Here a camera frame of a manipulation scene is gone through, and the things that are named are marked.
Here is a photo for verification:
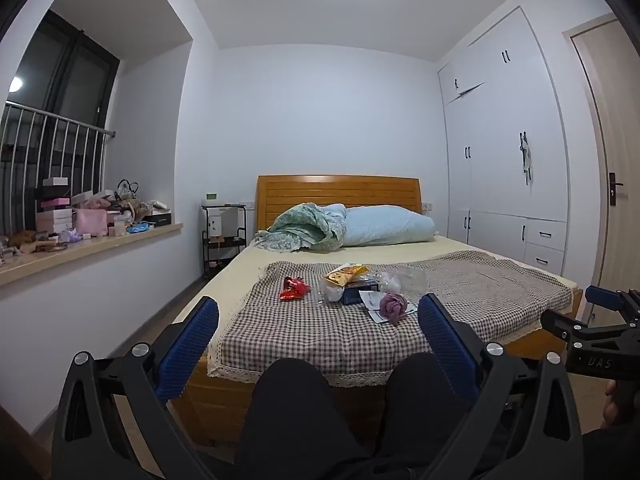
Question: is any dark blue box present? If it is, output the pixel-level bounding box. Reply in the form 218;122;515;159
341;281;379;306

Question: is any grey wardrobe hanging ornament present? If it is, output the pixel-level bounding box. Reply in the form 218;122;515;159
518;131;535;187

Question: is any dark window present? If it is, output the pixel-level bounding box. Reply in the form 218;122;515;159
0;10;121;236

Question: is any pink bag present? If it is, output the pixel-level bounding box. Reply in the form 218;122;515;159
75;208;108;237

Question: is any clear plastic bag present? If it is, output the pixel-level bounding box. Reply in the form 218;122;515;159
369;269;401;293

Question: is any wooden bed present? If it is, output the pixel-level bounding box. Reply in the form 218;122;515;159
172;175;583;463

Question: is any person's right hand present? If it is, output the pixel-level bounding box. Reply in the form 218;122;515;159
601;381;623;430

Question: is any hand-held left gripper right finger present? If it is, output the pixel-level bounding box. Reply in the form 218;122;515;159
416;292;586;480

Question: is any metal window railing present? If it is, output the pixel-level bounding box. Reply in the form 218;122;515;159
0;101;117;241

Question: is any yellow snack packet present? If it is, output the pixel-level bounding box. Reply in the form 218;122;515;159
324;263;371;287

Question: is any small clear plastic bottle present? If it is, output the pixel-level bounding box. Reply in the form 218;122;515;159
315;280;346;307

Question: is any white built-in wardrobe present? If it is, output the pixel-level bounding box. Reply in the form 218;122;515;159
437;5;571;273

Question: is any white paper leaflet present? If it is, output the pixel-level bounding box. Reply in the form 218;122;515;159
359;290;418;322

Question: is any red wrapper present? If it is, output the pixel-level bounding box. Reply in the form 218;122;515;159
279;276;312;301

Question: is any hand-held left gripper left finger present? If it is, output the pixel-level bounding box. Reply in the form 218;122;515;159
52;296;221;480

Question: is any green floral quilt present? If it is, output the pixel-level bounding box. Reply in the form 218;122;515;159
252;203;348;253

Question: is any beige door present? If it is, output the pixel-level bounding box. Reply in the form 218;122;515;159
562;12;640;331

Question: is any wooden windowsill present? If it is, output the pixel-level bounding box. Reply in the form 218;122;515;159
0;222;183;287

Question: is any black rack trolley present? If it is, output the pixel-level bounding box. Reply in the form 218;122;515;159
201;203;247;280

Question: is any checked cloth with lace trim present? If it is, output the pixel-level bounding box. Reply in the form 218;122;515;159
207;250;573;388

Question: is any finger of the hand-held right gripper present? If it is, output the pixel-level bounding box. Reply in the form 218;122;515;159
585;285;640;318
540;309;588;347

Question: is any purple crumpled cloth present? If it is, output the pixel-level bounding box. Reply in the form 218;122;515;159
379;291;407;327

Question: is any stack of pink boxes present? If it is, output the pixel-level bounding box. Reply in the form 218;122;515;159
35;177;73;234

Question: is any beige mattress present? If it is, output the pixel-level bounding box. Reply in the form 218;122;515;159
175;235;583;333

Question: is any person's right leg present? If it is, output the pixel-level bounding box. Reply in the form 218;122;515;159
379;352;503;480

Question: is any clear plastic container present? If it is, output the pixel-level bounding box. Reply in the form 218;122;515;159
392;264;427;295

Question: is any light blue pillow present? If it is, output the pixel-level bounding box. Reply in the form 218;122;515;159
345;205;436;247

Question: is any white box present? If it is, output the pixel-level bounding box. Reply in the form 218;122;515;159
207;208;238;238

